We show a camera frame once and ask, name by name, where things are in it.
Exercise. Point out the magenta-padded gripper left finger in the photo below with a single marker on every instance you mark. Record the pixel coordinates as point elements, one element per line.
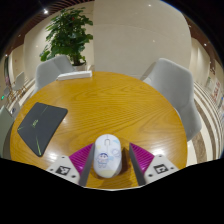
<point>80,161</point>

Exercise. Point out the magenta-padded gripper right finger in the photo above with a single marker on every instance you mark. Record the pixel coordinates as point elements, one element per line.
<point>142,160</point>

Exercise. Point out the white cartoon-print computer mouse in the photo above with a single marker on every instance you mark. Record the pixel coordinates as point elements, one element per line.
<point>107,156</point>

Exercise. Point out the black mouse pad green lines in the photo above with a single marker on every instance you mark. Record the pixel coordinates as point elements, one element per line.
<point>41,126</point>

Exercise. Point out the light grey shell chair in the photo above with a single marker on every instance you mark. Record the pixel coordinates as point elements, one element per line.
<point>175,90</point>
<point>50,71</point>

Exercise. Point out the grey-green armchair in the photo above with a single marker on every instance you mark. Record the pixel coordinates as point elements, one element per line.
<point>5,130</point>

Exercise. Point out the white power strip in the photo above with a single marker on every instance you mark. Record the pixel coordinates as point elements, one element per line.
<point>74,75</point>

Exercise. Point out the group of white chairs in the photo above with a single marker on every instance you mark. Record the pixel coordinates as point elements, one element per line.
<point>18,81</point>

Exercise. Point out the green potted plant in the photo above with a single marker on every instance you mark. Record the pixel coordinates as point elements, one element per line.
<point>68,33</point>

